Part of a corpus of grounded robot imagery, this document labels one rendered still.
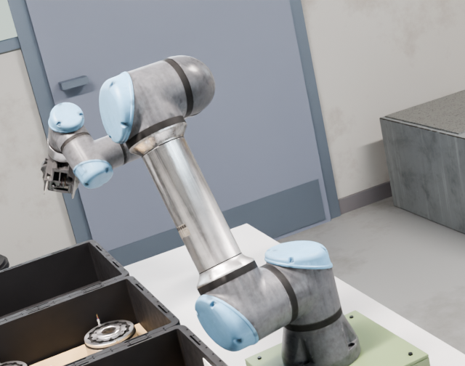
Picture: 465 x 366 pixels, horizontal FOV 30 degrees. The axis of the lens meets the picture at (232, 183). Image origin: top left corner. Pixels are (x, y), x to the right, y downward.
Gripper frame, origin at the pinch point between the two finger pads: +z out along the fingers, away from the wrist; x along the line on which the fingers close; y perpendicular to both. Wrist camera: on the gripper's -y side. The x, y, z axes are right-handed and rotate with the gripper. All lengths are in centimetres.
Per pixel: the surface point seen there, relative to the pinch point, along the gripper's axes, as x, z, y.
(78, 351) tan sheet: 10, -27, 53
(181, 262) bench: 35.4, 21.7, 6.4
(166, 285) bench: 31.1, 13.9, 17.4
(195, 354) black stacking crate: 29, -58, 62
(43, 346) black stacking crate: 3, -26, 53
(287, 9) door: 86, 102, -173
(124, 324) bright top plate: 18, -31, 48
